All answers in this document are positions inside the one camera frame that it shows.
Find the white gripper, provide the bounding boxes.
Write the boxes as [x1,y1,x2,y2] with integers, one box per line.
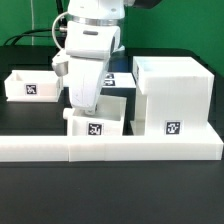
[65,22,120,116]

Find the white front drawer tray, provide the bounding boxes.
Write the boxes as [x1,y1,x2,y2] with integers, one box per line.
[63,95,126,136]

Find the white drawer tray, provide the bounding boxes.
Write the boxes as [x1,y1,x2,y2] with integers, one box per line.
[63,95,126,136]
[4,70,63,102]

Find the white drawer cabinet box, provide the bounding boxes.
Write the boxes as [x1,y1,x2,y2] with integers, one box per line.
[132,56,214,131]

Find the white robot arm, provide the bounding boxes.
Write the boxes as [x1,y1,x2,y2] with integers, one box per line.
[65,0,162,113]

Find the white rear drawer tray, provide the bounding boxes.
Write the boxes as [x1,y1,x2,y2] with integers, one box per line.
[4,70,63,102]

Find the white marker sheet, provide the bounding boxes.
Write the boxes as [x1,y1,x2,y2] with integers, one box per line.
[104,73,135,88]

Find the white L-shaped fence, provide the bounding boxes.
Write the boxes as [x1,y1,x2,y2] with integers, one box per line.
[0,126,223,162]

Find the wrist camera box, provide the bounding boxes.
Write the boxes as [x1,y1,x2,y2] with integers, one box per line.
[52,49,69,77]

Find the black cables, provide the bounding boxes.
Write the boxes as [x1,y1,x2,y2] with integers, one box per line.
[2,0,68,46]

